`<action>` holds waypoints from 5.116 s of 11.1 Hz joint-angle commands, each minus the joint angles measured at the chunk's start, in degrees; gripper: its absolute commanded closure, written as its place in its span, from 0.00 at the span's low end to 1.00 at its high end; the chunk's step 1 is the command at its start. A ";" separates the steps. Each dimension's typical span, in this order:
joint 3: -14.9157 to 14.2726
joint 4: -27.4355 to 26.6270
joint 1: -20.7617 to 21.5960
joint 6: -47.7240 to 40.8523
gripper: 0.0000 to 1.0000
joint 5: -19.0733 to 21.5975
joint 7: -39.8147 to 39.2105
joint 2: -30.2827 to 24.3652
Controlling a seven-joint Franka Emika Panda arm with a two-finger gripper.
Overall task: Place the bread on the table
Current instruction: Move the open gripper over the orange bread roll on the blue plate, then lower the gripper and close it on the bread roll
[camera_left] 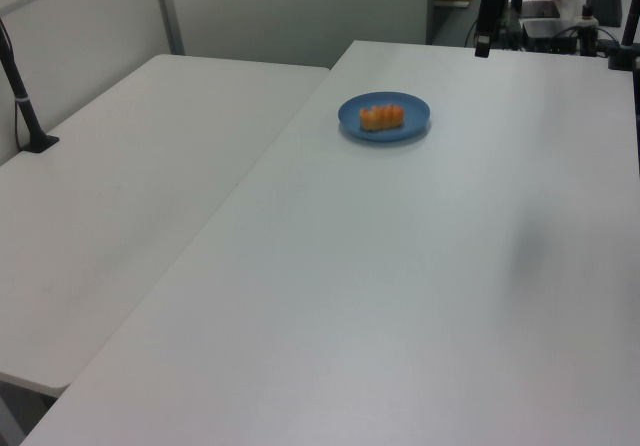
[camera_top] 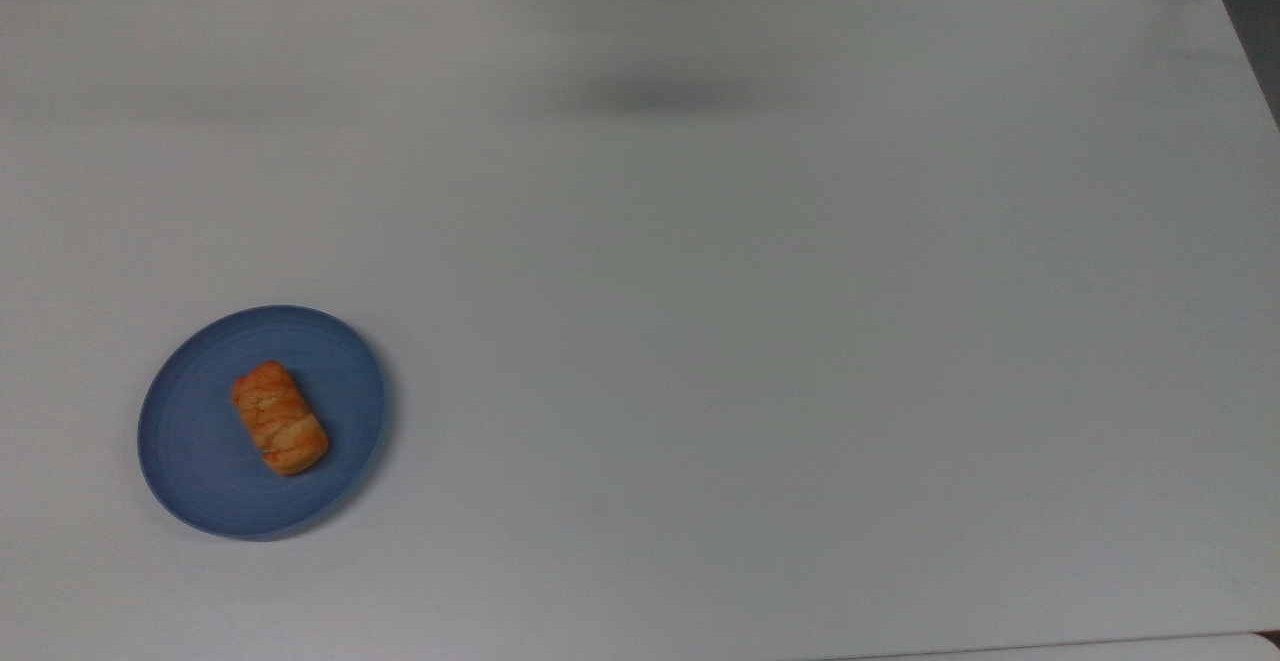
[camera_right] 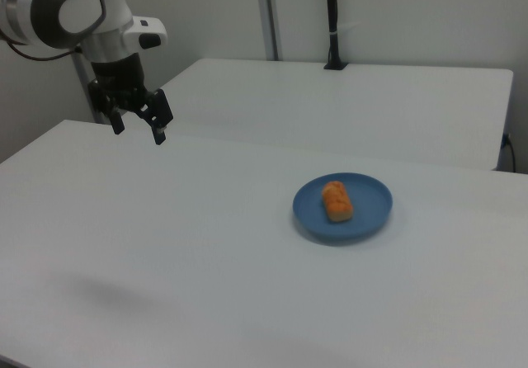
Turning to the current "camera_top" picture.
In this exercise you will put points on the orange glazed bread roll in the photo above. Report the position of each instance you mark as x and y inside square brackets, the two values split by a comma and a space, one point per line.
[279, 417]

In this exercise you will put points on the blue round plate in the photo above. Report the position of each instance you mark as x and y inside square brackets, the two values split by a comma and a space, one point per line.
[210, 461]

